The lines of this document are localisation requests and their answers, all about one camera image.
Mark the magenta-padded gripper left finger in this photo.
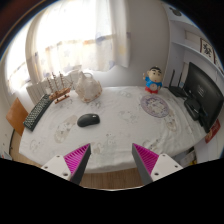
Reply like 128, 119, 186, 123
41, 143, 92, 186

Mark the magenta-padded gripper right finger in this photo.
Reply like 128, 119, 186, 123
131, 143, 184, 186

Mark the black computer mouse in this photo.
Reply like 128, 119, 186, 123
76, 113, 101, 128

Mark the round purple printed mouse pad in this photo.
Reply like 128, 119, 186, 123
140, 94, 170, 119

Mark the white printed tablecloth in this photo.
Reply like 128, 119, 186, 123
18, 85, 208, 174

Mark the black keyboard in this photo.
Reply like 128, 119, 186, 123
22, 93, 54, 132

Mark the wooden model sailing ship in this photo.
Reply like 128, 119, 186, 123
45, 71, 74, 105

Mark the red flat packet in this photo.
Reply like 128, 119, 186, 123
204, 118, 221, 144

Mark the large white conch shell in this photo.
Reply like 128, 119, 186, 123
74, 71, 103, 103

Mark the orange wooden chair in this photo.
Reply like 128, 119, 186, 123
5, 97, 30, 137

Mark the black router with antennas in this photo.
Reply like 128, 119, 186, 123
168, 69, 188, 98

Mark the cartoon boy figurine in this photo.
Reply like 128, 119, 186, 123
142, 66, 164, 95

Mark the black monitor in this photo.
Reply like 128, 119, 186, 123
183, 61, 224, 134

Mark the white star-print curtain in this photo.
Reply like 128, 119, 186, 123
24, 0, 131, 84

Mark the white shelf unit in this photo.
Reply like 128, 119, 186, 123
162, 3, 224, 88

